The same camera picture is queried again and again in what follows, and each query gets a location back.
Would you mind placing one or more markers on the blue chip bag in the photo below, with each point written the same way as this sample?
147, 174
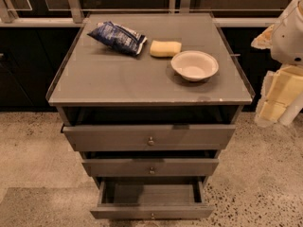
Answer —
120, 38

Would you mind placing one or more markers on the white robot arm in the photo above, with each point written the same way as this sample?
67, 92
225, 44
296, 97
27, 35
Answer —
282, 91

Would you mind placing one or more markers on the yellow sponge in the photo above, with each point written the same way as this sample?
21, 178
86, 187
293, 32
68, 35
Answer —
165, 49

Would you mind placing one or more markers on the metal railing frame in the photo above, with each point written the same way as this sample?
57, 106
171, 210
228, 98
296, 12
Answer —
71, 13

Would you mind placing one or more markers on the grey bottom drawer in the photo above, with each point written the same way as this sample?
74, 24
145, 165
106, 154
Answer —
151, 198

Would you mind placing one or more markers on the grey drawer cabinet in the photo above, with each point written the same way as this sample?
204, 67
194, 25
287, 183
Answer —
97, 86

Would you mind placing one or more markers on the white paper bowl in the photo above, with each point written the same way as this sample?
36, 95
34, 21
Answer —
194, 65

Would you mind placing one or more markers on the grey top drawer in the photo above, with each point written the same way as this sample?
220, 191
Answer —
148, 137

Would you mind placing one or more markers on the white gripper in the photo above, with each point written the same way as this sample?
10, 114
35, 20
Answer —
288, 42

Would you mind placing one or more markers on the grey drawer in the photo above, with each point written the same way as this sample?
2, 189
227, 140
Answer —
150, 166
151, 198
148, 137

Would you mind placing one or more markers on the grey middle drawer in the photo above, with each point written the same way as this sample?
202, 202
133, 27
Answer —
150, 166

